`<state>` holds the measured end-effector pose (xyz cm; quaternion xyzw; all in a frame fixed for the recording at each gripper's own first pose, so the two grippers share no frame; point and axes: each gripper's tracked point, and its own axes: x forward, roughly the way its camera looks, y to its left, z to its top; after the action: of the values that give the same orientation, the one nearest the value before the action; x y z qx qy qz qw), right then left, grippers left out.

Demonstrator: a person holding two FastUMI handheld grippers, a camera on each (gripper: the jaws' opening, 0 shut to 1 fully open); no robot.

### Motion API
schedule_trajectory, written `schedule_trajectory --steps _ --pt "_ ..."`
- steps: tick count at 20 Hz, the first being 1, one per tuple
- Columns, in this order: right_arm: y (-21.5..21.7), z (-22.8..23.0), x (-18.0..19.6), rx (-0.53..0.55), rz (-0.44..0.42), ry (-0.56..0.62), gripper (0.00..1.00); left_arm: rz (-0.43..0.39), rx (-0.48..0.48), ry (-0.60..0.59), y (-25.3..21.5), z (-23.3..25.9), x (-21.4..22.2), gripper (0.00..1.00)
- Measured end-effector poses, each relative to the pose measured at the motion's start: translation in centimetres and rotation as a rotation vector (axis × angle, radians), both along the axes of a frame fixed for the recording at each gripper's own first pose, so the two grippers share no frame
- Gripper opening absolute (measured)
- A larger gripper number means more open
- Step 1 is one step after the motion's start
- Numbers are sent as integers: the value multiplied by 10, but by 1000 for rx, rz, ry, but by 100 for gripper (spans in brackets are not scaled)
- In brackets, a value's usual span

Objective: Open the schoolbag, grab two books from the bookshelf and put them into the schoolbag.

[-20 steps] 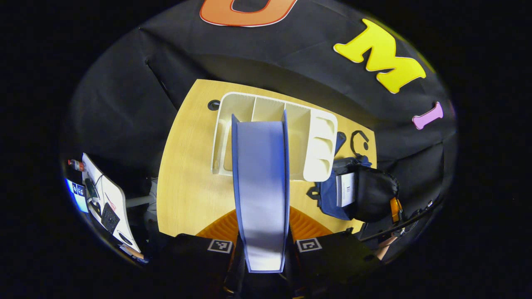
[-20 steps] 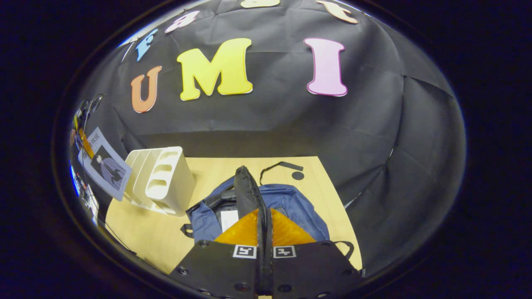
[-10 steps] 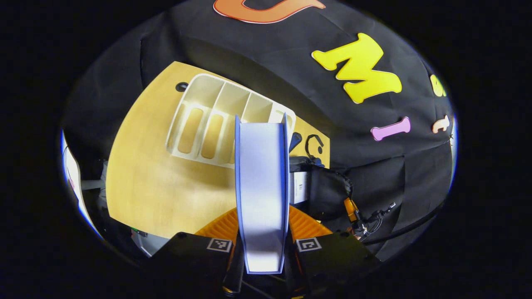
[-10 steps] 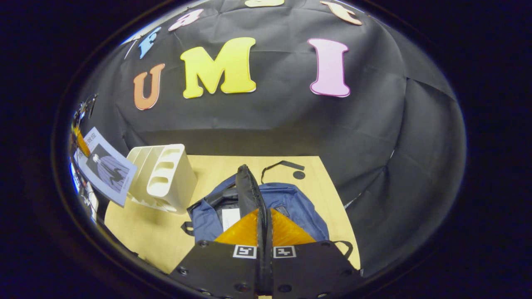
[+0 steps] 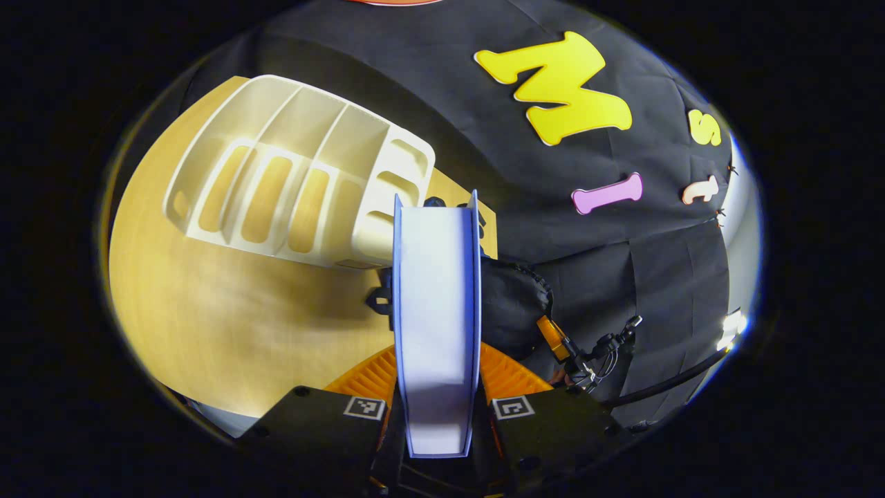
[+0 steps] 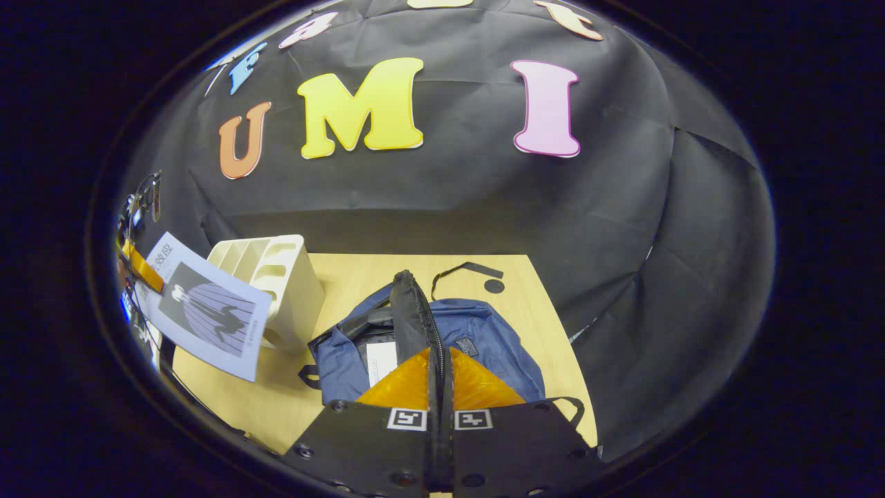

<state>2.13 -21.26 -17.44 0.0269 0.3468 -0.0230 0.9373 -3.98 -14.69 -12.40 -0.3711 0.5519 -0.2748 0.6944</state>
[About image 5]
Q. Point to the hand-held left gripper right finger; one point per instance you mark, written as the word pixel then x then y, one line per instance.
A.
pixel 553 429

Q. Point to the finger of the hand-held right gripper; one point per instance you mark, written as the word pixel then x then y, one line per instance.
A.
pixel 553 337

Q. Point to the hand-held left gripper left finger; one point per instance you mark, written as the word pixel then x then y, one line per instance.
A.
pixel 311 429

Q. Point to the blue schoolbag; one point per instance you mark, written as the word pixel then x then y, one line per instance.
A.
pixel 511 304

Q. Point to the white paperback book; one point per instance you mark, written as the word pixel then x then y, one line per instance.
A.
pixel 435 311

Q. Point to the white plastic bookshelf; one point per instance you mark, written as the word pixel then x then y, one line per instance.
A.
pixel 290 138

